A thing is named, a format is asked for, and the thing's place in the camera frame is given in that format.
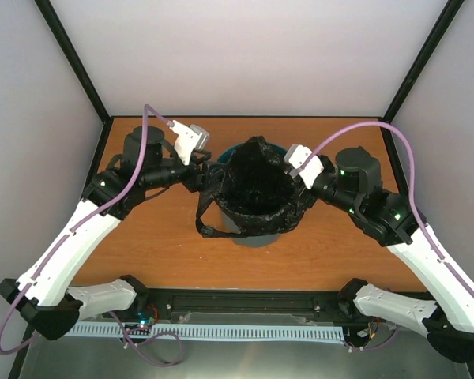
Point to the black plastic trash bag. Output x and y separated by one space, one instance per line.
254 191

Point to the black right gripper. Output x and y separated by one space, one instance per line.
306 200

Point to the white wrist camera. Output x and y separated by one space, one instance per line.
189 138
300 164

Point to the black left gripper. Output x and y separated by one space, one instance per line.
194 183

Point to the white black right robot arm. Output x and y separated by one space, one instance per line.
352 182

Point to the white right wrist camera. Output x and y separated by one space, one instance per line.
300 164

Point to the black left rear frame post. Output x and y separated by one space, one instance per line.
63 40

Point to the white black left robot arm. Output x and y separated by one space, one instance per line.
44 295

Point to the metal base plate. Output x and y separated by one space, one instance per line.
405 356

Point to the teal plastic trash bin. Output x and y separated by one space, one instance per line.
230 226

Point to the black frame post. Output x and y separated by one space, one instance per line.
437 32
63 40

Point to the light blue slotted cable duct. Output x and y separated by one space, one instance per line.
240 333

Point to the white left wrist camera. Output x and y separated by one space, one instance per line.
189 138

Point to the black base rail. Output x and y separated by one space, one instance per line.
241 304

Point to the black right rear frame post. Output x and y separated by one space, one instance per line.
437 32

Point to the small green-lit circuit board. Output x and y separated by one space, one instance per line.
147 318

